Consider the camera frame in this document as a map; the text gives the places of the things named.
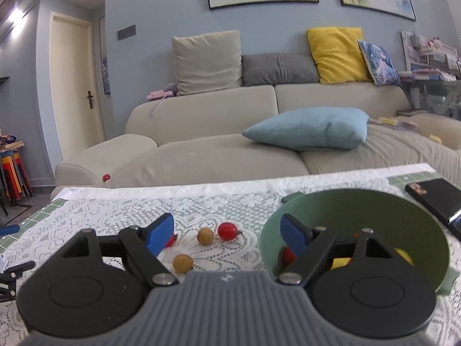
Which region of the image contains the cream door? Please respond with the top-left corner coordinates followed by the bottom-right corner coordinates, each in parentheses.
top-left (50, 12), bottom-right (105, 168)

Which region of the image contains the blue patterned cushion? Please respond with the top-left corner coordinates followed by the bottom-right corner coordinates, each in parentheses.
top-left (358, 40), bottom-right (401, 87)

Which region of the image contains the cluttered side shelf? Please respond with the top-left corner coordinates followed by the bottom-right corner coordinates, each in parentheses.
top-left (400, 30), bottom-right (461, 119)

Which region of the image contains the pile of small books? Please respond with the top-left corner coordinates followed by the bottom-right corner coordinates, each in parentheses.
top-left (369, 116), bottom-right (420, 130)

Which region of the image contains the stack of coloured stools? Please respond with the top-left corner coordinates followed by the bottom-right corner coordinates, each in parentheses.
top-left (0, 149), bottom-right (33, 202)

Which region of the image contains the yellow cushion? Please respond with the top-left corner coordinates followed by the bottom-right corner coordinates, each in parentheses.
top-left (306, 26), bottom-right (371, 85)

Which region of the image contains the brown longan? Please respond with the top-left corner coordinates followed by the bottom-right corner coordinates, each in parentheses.
top-left (197, 227), bottom-right (215, 246)
top-left (173, 254), bottom-right (194, 274)

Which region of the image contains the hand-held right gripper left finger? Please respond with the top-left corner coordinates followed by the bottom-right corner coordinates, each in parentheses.
top-left (59, 212), bottom-right (179, 287)

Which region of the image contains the narrow framed picture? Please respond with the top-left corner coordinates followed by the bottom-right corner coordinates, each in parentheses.
top-left (99, 16), bottom-right (110, 95)

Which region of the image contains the light blue pillow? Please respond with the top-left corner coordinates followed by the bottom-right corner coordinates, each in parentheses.
top-left (242, 107), bottom-right (370, 151)

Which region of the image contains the grey striped cushion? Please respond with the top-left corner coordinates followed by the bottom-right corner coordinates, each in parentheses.
top-left (241, 52), bottom-right (320, 87)

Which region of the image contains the green bowl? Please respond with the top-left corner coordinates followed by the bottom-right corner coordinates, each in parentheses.
top-left (259, 188), bottom-right (452, 294)

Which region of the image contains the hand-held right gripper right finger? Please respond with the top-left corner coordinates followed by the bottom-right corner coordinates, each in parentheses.
top-left (277, 213), bottom-right (398, 285)

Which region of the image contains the beige sofa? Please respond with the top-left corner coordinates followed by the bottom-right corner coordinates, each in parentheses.
top-left (54, 81), bottom-right (461, 190)

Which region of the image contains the yellow lemon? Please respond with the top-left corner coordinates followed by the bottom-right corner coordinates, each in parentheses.
top-left (329, 257), bottom-right (353, 271)
top-left (394, 248), bottom-right (415, 266)

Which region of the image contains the beige cushion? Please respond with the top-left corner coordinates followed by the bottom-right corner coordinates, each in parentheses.
top-left (172, 30), bottom-right (243, 96)

